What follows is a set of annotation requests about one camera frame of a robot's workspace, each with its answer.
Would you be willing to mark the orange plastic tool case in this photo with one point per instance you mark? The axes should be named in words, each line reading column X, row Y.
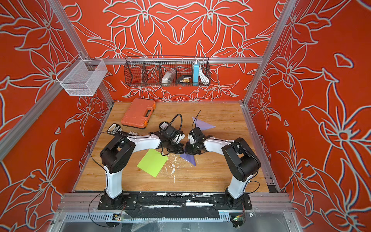
column 139, row 113

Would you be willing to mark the dark purple square paper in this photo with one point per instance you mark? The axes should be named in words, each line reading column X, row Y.
column 189, row 158

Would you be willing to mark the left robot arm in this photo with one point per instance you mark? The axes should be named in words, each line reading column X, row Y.
column 116, row 155

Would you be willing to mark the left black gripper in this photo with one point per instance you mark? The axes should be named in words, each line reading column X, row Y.
column 180, row 147

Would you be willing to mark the light lavender square paper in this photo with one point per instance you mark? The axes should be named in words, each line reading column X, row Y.
column 202, row 125

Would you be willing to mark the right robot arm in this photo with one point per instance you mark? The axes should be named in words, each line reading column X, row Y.
column 242, row 162

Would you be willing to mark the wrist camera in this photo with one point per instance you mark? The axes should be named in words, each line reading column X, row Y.
column 196, row 136
column 179, row 136

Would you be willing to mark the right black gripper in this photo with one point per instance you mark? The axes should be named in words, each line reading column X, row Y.
column 188, row 150

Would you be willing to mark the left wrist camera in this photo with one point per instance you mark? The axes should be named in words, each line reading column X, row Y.
column 179, row 136

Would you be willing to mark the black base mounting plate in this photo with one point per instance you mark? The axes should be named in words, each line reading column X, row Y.
column 134, row 200

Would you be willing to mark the black item in basket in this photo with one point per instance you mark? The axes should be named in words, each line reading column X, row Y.
column 184, row 79

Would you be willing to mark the light blue box in basket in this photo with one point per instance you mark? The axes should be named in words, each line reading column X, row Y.
column 196, row 69

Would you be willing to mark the lime green square paper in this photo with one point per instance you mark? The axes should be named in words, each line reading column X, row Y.
column 152, row 162

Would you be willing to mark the white slotted cable duct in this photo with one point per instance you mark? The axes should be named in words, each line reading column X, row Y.
column 125, row 218

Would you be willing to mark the silver packet in basket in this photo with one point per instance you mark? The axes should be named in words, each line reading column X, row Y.
column 168, row 78

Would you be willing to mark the black wire wall basket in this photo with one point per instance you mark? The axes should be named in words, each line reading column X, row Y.
column 143, row 71

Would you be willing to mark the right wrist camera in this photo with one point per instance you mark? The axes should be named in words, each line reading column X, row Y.
column 196, row 136

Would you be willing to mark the clear plastic wall bin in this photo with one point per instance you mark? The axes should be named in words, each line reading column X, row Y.
column 83, row 78

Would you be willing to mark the black round disc with label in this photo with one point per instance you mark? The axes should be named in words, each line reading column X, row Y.
column 163, row 126

